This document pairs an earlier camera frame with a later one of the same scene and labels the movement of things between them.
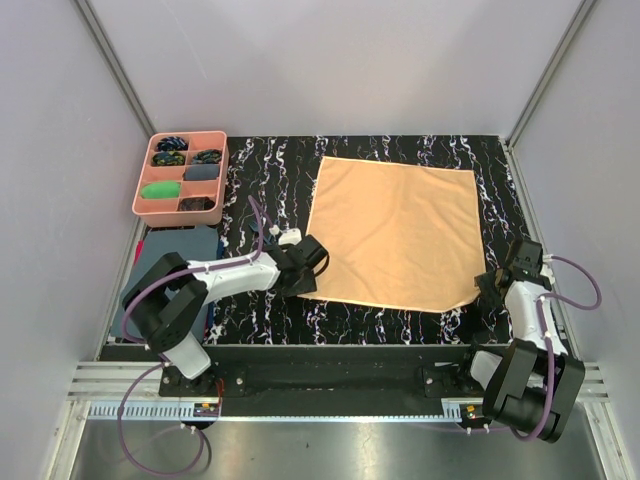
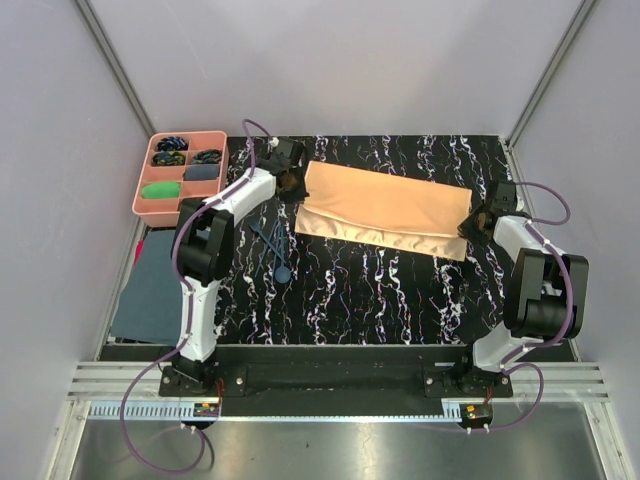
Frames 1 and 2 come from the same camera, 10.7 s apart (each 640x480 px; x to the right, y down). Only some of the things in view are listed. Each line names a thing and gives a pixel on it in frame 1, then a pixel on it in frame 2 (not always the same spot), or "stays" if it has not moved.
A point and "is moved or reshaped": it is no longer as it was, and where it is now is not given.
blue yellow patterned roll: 168,158 stays
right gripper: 489,298 to 466,230
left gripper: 307,286 to 300,194
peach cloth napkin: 398,235 is moved or reshaped
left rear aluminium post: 117,64 stays
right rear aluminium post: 549,72 stays
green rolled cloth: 161,190 stays
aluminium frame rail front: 103,385 stays
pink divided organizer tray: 185,180 stays
